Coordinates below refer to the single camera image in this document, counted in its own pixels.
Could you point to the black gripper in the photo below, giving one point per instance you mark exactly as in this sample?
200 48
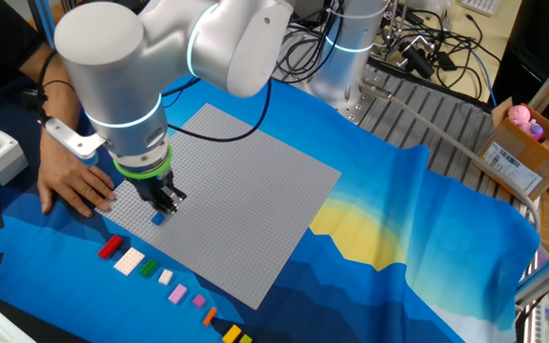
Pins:
153 188

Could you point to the blue Lego brick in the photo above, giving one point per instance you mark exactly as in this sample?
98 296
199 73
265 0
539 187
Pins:
158 218

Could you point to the red Lego brick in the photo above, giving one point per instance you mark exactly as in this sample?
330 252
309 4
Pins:
110 247

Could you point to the gray Lego baseplate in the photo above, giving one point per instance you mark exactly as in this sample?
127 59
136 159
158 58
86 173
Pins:
255 200

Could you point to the person's left forearm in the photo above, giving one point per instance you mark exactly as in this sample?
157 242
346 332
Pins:
57 119

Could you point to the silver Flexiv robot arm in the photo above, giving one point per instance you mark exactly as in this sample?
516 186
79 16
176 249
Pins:
98 57

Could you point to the large white Lego plate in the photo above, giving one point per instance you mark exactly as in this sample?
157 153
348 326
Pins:
129 261

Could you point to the small white Lego brick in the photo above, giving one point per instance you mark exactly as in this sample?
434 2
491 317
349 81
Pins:
165 277

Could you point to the light pink Lego brick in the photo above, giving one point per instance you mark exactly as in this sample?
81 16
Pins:
177 294

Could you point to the small magenta Lego brick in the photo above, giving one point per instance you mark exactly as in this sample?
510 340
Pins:
199 301

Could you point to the orange Lego brick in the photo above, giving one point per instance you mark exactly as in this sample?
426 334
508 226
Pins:
209 316

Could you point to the yellow Lego brick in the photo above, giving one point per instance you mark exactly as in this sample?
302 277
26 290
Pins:
231 334

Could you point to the lime green Lego brick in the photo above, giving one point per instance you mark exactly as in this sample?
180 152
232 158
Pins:
245 339

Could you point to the person's left hand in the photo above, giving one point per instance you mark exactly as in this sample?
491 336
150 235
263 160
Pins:
74 183

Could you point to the blue landscape print cloth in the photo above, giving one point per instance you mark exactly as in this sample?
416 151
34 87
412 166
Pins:
374 214

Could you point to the open cardboard box with label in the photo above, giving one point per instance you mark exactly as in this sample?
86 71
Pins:
517 147

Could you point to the pink pig toy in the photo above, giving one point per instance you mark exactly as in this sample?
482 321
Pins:
519 114

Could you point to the white keyboard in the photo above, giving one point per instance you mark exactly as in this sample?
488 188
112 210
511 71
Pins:
481 6

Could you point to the purple toy bottle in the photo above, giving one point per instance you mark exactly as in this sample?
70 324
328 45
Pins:
535 131

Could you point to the black cabinet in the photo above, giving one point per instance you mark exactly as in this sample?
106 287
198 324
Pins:
541 38

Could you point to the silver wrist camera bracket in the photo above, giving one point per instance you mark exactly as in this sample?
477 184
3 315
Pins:
76 140

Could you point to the aluminium frame rail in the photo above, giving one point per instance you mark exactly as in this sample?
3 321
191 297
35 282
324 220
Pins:
548 271

